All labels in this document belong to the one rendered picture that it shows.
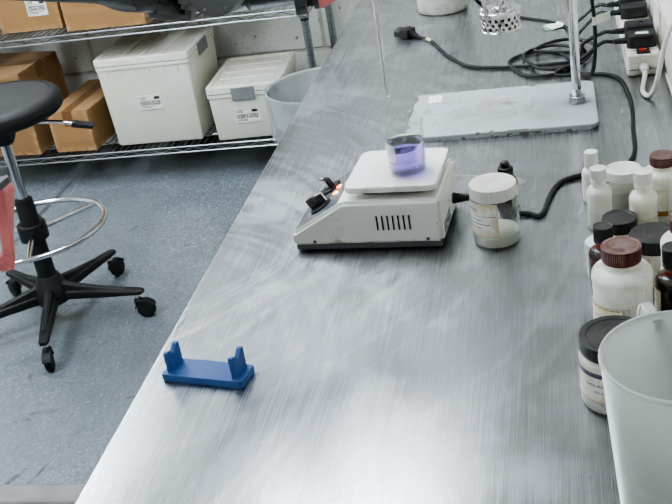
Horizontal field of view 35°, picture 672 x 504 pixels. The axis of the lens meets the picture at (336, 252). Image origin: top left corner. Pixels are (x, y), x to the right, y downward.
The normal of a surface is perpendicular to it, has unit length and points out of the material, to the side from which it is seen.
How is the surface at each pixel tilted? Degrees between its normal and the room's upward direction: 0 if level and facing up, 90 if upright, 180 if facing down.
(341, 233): 90
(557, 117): 0
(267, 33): 90
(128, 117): 93
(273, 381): 0
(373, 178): 0
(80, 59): 90
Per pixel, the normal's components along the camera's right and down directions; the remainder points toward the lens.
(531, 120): -0.15, -0.88
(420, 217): -0.24, 0.48
